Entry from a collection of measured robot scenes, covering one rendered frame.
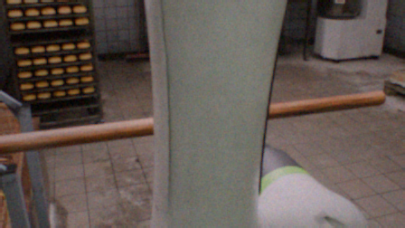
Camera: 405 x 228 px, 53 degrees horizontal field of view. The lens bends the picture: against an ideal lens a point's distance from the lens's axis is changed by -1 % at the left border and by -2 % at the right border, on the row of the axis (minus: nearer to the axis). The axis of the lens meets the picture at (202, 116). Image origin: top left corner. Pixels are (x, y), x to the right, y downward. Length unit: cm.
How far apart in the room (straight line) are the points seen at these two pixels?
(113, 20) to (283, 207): 540
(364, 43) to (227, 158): 574
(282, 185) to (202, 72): 24
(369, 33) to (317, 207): 563
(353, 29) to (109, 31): 323
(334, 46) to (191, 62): 552
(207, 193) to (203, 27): 13
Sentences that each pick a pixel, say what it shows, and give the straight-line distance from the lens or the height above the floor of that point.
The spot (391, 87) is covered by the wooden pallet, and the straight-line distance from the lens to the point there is 472.
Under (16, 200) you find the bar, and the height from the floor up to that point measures 86.
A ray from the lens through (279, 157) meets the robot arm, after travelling 53.
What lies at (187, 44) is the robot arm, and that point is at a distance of 27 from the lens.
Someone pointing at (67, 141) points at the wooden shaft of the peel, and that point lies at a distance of 70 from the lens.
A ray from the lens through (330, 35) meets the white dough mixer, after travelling 576.
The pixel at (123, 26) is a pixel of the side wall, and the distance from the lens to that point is 577.
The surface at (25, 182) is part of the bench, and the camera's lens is 187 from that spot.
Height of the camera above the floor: 149
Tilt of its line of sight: 23 degrees down
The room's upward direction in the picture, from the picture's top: straight up
